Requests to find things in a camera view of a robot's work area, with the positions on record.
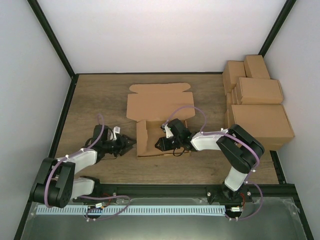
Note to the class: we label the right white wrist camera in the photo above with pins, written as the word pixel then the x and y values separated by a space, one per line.
pixel 167 131

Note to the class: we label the left black frame post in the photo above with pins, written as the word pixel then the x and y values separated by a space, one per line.
pixel 42 19

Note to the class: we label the light blue slotted cable duct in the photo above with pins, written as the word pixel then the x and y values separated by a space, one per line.
pixel 136 210

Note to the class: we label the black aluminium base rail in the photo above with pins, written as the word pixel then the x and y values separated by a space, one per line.
pixel 156 190

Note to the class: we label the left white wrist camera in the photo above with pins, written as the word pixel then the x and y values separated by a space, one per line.
pixel 115 132

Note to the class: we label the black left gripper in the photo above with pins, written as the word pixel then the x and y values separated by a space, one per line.
pixel 124 144

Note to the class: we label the bottom stacked cardboard box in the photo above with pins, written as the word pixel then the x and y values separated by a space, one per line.
pixel 273 146

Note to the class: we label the right black frame post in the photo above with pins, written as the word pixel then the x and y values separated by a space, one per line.
pixel 276 27

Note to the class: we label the large front cardboard box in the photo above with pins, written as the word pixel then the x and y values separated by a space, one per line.
pixel 269 124

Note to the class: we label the rear left cardboard box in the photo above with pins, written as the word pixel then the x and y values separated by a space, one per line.
pixel 232 72

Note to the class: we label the brown cardboard box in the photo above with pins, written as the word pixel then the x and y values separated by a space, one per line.
pixel 150 105

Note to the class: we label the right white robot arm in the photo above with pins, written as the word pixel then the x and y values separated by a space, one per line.
pixel 241 149

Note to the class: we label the middle folded cardboard box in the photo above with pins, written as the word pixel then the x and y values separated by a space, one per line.
pixel 258 91

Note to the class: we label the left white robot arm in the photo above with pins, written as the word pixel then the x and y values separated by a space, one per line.
pixel 55 184

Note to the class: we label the rear right cardboard box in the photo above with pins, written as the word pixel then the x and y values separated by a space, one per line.
pixel 255 67

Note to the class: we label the black frame post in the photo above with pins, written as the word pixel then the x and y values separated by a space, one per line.
pixel 276 27
pixel 42 19

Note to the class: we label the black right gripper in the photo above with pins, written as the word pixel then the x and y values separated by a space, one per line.
pixel 163 145

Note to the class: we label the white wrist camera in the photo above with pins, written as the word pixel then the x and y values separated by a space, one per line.
pixel 167 131
pixel 115 132

